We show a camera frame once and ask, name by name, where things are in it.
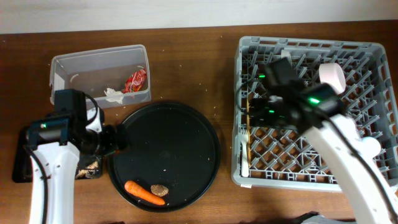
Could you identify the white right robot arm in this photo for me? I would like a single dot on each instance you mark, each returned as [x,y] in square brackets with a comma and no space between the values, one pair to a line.
[318,114]

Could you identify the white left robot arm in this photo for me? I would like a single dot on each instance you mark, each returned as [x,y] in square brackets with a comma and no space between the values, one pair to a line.
[55,144]

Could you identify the white paper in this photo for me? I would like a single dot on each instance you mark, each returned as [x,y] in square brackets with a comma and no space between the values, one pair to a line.
[114,96]

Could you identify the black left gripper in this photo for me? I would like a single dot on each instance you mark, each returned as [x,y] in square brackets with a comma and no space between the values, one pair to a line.
[112,145]

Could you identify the grey plate with food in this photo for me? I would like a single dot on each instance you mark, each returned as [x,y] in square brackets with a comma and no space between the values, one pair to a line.
[286,54]

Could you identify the wooden chopstick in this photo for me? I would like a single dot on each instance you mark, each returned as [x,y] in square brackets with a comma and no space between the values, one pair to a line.
[248,144]

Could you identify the orange carrot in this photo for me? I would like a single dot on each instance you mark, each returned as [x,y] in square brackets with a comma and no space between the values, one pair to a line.
[136,190]

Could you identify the grey plastic dishwasher rack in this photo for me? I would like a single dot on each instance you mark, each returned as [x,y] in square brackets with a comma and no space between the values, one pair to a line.
[280,158]

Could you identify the black rectangular tray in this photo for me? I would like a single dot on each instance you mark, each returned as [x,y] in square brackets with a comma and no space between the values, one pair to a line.
[22,169]

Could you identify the brown cookie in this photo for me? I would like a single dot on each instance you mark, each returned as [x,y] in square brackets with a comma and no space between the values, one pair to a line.
[159,190]

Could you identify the white plastic fork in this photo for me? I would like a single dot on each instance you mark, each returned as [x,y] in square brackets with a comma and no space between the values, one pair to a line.
[244,158]

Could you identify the round black tray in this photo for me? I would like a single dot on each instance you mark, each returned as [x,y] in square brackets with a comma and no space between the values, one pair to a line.
[170,144]

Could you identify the light blue plastic cup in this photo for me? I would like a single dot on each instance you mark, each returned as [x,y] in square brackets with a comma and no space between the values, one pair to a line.
[371,147]

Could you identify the pile of rice and scraps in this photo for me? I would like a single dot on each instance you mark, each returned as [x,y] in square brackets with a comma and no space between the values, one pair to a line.
[92,171]

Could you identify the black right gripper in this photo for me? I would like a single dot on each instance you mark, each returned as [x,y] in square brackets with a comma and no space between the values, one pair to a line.
[256,114]

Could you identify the clear plastic waste bin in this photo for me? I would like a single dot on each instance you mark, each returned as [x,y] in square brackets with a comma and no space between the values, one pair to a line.
[94,71]

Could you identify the red snack wrapper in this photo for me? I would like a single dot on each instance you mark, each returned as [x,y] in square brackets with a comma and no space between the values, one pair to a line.
[135,82]

